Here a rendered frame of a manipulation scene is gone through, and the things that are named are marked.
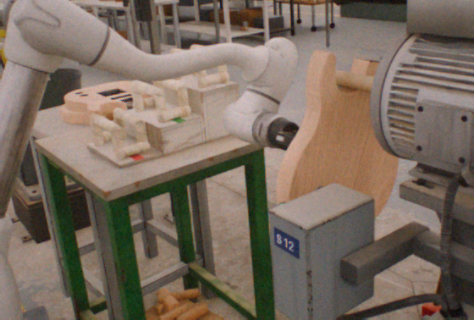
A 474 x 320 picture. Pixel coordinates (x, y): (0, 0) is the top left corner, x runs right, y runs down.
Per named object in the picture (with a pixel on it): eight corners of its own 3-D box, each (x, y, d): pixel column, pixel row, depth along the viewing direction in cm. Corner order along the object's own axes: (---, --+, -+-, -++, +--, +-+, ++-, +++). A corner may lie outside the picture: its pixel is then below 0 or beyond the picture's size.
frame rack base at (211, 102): (243, 131, 193) (239, 82, 187) (206, 142, 185) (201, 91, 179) (200, 115, 214) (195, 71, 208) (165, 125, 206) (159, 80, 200)
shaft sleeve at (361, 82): (392, 77, 110) (385, 92, 110) (400, 84, 112) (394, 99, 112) (326, 66, 124) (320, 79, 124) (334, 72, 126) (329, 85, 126)
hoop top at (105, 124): (123, 134, 171) (122, 124, 170) (113, 136, 169) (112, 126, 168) (97, 120, 187) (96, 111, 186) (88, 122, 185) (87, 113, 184)
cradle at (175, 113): (193, 114, 183) (192, 105, 182) (162, 123, 177) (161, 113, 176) (188, 113, 185) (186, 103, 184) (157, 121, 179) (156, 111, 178)
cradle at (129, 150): (152, 151, 177) (151, 140, 176) (118, 161, 171) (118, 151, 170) (147, 148, 180) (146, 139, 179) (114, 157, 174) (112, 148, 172)
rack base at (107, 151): (164, 155, 177) (163, 151, 177) (120, 168, 169) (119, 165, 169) (126, 135, 198) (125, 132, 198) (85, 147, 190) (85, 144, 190)
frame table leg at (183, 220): (201, 301, 259) (179, 114, 228) (190, 306, 256) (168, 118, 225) (195, 296, 263) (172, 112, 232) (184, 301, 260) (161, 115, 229)
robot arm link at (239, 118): (243, 139, 144) (264, 92, 145) (209, 126, 156) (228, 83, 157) (271, 152, 151) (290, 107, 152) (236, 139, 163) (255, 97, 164)
